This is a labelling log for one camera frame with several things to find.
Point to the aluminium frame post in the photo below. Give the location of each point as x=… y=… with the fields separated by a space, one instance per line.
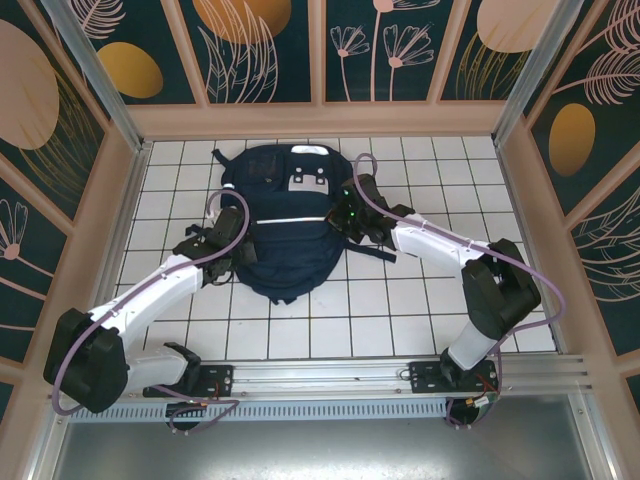
x=530 y=75
x=100 y=85

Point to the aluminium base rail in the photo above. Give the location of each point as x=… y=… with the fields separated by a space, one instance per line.
x=320 y=377

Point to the grey metal sheet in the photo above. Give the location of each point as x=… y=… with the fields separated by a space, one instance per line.
x=320 y=450

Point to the navy blue backpack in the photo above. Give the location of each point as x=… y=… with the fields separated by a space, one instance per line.
x=290 y=250

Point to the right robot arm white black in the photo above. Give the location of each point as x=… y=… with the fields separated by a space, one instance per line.
x=435 y=240

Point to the small green circuit board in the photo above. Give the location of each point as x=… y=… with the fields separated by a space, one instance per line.
x=482 y=404

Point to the aluminium side frame bar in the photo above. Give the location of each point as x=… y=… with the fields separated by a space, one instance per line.
x=47 y=445
x=592 y=440

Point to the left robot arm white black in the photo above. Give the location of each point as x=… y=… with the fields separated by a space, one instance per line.
x=165 y=285

